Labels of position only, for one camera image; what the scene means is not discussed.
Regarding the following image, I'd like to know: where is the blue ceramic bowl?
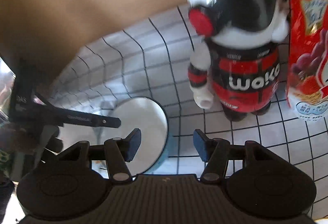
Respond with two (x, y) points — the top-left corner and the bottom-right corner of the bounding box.
(97, 97), (172, 176)

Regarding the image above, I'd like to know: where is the red white robot figurine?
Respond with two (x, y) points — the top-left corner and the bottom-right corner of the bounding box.
(187, 0), (289, 121)

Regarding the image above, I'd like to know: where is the white checkered tablecloth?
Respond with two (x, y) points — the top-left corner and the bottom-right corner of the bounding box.
(38, 5), (328, 219)

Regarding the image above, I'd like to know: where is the red cereal bag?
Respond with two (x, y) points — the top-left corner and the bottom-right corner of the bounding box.
(286, 0), (327, 121)

